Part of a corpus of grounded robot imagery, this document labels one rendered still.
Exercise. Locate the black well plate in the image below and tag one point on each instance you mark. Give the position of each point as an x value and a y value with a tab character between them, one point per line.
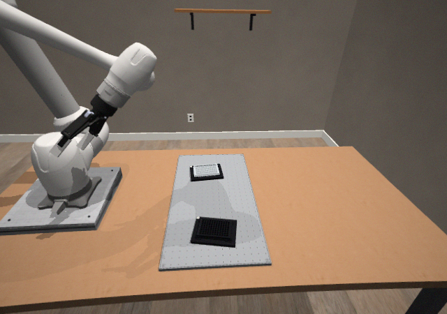
207	230

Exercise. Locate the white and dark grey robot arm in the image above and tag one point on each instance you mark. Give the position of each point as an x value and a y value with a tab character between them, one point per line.
65	178

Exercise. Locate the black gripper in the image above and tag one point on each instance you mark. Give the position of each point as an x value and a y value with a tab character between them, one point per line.
77	126

